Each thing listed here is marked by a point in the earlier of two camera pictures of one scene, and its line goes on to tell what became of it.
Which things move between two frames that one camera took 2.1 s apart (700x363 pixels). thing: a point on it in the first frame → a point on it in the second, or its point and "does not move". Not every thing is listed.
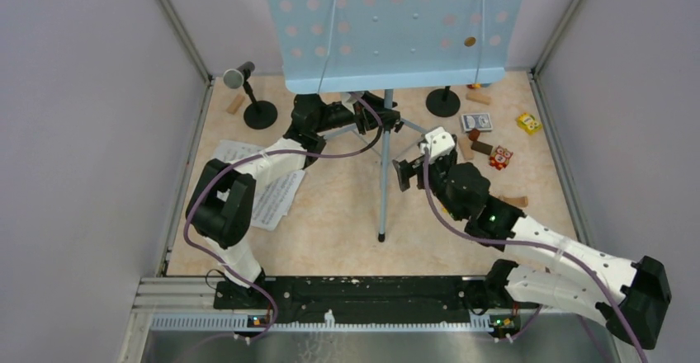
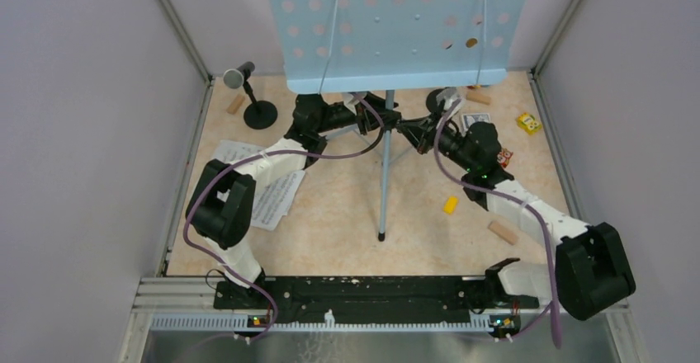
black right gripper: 409,169 → 421,133
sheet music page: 273,200 does not move
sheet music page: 229,150 does not move
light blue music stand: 344,30 does not move
